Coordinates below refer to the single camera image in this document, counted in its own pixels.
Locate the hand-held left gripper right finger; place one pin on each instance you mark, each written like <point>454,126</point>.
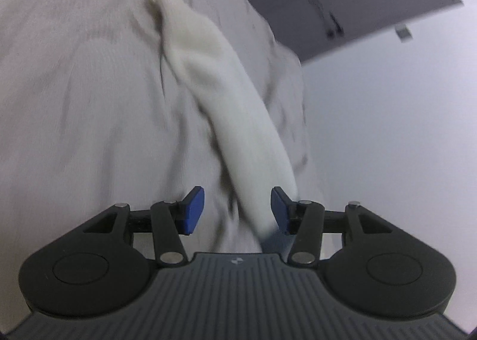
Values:
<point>280,209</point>

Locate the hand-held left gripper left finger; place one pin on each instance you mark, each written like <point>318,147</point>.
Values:
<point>193,209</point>

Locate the white fleece garment blue cuffs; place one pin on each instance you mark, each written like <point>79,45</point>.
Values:
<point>231,101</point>

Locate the grey bed sheet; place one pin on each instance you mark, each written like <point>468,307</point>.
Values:
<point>74,101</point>

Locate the grey wall switch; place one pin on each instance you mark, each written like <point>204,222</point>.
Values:
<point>404,33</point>

